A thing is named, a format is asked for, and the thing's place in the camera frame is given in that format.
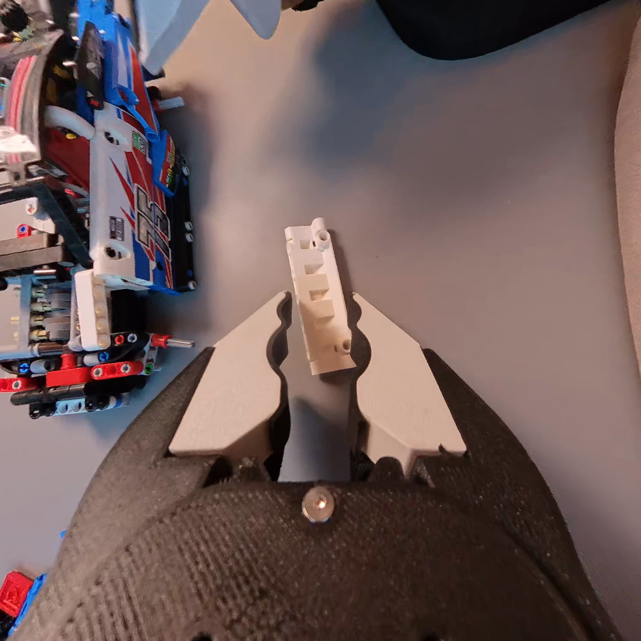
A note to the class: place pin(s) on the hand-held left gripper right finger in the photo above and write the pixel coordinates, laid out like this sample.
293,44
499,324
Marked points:
405,400

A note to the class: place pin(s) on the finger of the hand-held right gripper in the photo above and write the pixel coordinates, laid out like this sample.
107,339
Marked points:
168,30
260,15

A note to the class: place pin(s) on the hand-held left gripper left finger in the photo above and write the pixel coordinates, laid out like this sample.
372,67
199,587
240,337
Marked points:
230,395

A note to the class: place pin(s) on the white lego panel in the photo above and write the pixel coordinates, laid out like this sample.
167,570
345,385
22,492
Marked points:
320,310

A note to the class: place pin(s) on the lego race car model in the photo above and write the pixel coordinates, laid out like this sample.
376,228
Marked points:
115,200

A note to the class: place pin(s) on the black cloth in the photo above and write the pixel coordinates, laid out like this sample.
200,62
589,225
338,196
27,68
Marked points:
475,25

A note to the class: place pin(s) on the person's beige sweatshirt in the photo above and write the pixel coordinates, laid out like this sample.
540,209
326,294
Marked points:
631,210

